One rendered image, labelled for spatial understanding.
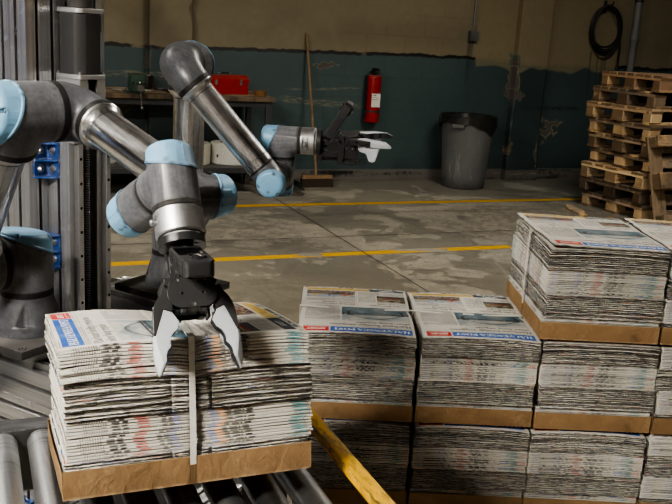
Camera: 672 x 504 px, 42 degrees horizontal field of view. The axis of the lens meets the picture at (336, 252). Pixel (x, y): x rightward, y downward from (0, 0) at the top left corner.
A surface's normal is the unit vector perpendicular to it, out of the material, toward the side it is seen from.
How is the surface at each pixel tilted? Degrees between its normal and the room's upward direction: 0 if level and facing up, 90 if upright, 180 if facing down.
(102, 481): 83
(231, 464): 81
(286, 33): 90
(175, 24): 90
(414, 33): 90
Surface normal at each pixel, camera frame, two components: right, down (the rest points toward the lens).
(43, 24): 0.86, 0.18
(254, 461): 0.38, 0.11
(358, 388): 0.01, 0.25
